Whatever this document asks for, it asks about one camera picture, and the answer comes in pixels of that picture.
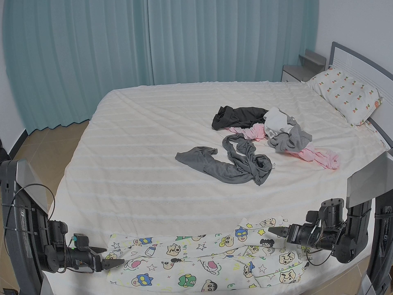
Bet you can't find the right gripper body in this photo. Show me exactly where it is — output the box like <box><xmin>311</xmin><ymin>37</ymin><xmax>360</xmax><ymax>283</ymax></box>
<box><xmin>287</xmin><ymin>223</ymin><xmax>320</xmax><ymax>249</ymax></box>

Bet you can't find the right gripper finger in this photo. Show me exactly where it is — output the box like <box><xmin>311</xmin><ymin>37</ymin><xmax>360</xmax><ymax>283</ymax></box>
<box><xmin>268</xmin><ymin>226</ymin><xmax>289</xmax><ymax>238</ymax></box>

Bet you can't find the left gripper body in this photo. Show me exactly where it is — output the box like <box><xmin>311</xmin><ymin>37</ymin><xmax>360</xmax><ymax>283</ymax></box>
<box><xmin>65</xmin><ymin>247</ymin><xmax>104</xmax><ymax>273</ymax></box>

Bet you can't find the white printed pyjama top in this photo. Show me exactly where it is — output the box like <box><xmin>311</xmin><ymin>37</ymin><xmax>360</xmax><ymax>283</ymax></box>
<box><xmin>106</xmin><ymin>215</ymin><xmax>311</xmax><ymax>295</ymax></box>

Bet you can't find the bed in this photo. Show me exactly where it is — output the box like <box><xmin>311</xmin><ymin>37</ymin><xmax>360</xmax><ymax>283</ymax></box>
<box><xmin>46</xmin><ymin>41</ymin><xmax>393</xmax><ymax>295</ymax></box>

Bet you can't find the pink garment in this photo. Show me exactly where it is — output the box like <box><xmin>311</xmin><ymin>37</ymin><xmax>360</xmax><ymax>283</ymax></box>
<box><xmin>229</xmin><ymin>124</ymin><xmax>341</xmax><ymax>170</ymax></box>

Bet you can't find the dark grey garment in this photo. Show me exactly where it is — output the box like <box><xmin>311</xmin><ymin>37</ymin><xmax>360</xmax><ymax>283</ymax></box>
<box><xmin>175</xmin><ymin>134</ymin><xmax>276</xmax><ymax>186</ymax></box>

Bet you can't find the white garment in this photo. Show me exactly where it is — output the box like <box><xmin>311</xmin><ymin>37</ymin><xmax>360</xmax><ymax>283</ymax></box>
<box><xmin>263</xmin><ymin>107</ymin><xmax>294</xmax><ymax>139</ymax></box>

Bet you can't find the black garment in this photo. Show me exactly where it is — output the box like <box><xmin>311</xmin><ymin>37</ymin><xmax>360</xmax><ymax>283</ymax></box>
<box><xmin>212</xmin><ymin>105</ymin><xmax>269</xmax><ymax>131</ymax></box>

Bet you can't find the white printed pillow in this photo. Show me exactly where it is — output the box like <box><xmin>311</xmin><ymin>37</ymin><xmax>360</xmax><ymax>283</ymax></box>
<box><xmin>306</xmin><ymin>66</ymin><xmax>384</xmax><ymax>127</ymax></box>

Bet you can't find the grey bedside table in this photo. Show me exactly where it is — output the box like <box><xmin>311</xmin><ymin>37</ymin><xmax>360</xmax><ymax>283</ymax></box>
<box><xmin>282</xmin><ymin>49</ymin><xmax>326</xmax><ymax>83</ymax></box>

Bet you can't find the blue-green curtain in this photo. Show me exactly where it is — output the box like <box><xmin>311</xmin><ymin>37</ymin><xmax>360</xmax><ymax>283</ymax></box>
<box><xmin>147</xmin><ymin>0</ymin><xmax>320</xmax><ymax>85</ymax></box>
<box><xmin>1</xmin><ymin>0</ymin><xmax>154</xmax><ymax>136</ymax></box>

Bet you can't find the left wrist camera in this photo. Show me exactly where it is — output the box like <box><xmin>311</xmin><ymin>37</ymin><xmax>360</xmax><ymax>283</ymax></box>
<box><xmin>73</xmin><ymin>233</ymin><xmax>90</xmax><ymax>251</ymax></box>

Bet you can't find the black cable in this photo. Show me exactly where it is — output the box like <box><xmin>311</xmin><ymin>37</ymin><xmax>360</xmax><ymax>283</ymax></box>
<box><xmin>306</xmin><ymin>247</ymin><xmax>334</xmax><ymax>267</ymax></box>
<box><xmin>5</xmin><ymin>183</ymin><xmax>56</xmax><ymax>236</ymax></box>

